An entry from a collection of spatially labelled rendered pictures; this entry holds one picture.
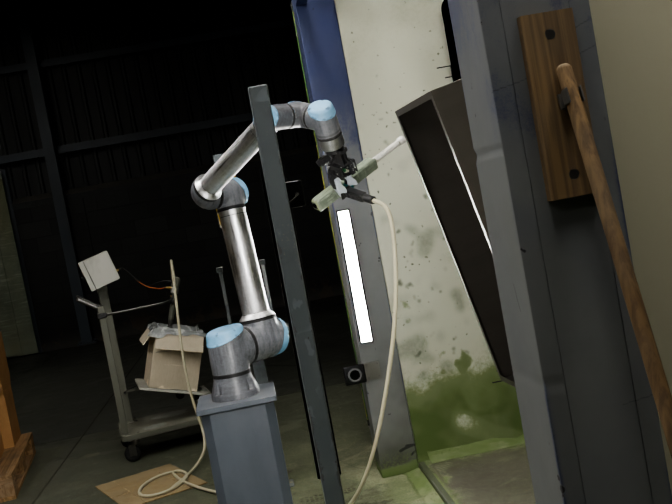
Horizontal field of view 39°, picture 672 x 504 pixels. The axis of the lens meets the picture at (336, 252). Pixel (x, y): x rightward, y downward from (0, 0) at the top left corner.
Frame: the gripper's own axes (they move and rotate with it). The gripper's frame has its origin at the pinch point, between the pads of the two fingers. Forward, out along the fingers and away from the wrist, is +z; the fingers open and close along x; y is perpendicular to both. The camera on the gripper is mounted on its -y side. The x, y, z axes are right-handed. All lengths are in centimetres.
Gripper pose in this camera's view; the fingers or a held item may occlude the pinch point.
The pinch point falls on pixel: (344, 191)
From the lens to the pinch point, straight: 349.4
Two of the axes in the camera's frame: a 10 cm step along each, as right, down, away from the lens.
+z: 2.8, 8.0, 5.4
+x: 6.9, -5.5, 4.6
